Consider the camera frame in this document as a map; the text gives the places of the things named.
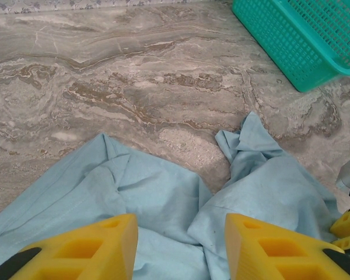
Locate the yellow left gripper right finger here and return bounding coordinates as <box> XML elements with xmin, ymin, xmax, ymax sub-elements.
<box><xmin>225</xmin><ymin>212</ymin><xmax>350</xmax><ymax>280</ymax></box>

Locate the teal plastic basket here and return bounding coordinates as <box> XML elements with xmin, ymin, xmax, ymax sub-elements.
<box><xmin>232</xmin><ymin>0</ymin><xmax>350</xmax><ymax>93</ymax></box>

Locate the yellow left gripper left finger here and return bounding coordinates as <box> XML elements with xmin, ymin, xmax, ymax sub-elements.
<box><xmin>0</xmin><ymin>213</ymin><xmax>139</xmax><ymax>280</ymax></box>

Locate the light blue t-shirt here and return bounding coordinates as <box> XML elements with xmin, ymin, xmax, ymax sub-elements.
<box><xmin>0</xmin><ymin>111</ymin><xmax>344</xmax><ymax>280</ymax></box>

